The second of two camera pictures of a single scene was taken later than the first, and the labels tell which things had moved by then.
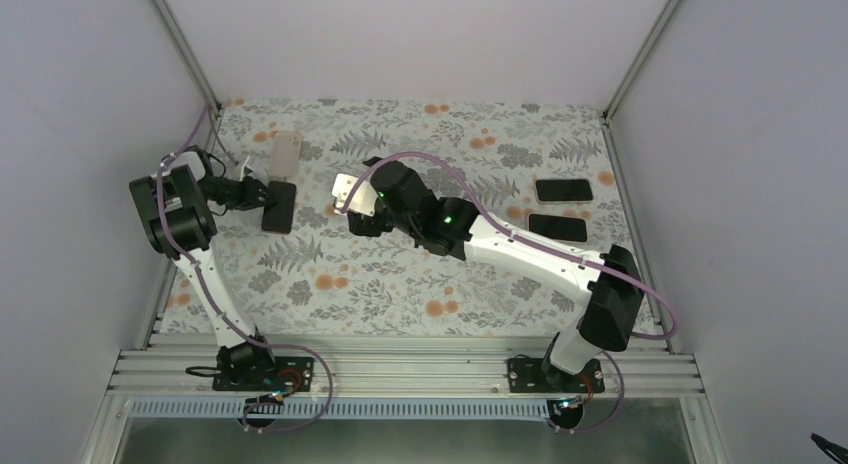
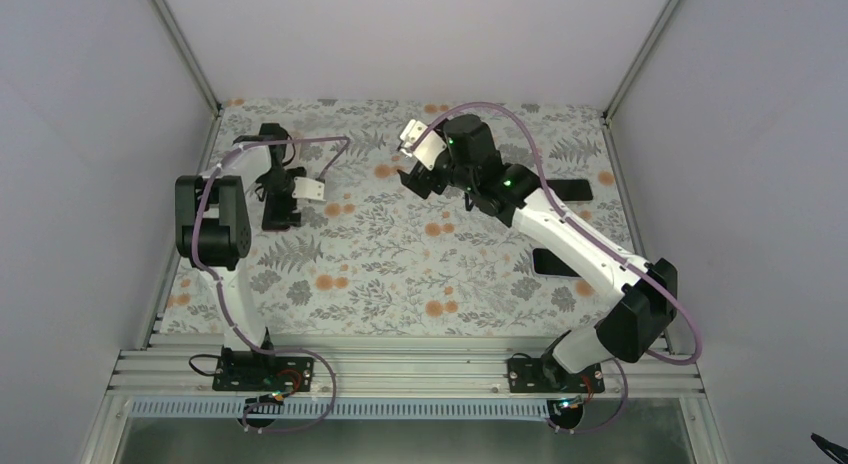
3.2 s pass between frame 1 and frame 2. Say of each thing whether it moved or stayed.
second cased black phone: stayed
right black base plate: stayed
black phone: stayed
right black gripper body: moved
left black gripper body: moved
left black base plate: stayed
